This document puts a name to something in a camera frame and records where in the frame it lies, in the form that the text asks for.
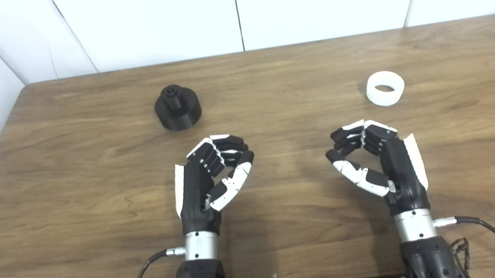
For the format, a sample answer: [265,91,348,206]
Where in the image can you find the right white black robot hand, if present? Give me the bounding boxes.
[322,113,432,223]

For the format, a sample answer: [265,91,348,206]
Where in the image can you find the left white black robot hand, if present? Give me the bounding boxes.
[167,131,263,238]

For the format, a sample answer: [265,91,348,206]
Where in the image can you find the white toothed ring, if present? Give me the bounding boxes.
[364,69,407,109]

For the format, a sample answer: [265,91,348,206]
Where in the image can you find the round black stepped part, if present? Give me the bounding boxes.
[152,82,204,134]

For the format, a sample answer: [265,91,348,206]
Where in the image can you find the right arm thin wires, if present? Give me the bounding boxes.
[449,237,475,278]

